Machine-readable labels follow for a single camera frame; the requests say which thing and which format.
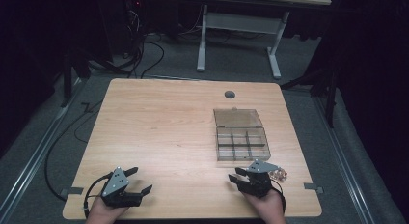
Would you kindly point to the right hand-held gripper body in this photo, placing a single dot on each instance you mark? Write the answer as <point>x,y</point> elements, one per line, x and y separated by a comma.
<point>259,180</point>

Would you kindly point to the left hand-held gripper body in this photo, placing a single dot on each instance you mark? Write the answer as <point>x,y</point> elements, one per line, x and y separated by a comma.
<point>116,182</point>

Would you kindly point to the person's right hand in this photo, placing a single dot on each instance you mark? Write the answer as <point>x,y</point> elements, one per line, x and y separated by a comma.
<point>267,207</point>

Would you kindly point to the person's left hand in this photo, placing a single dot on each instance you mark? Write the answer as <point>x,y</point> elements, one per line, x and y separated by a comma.
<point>103,212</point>

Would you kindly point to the small clear brownish packet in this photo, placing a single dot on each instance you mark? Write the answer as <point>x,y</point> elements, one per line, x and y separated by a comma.
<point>278,175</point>

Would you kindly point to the clear plastic compartment box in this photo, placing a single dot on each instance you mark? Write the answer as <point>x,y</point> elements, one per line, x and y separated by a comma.
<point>240,134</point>

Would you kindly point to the grey tape piece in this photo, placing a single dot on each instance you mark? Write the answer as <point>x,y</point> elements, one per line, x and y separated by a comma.
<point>313,187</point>
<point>72,190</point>

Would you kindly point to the black tripod stand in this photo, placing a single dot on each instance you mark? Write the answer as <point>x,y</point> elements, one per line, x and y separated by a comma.
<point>324,89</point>

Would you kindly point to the white-framed background desk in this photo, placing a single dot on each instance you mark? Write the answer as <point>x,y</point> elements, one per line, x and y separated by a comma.
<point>244,22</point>

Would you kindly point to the metal floor rail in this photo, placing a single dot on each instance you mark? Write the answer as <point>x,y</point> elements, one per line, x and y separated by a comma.
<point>32,159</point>
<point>342,162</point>

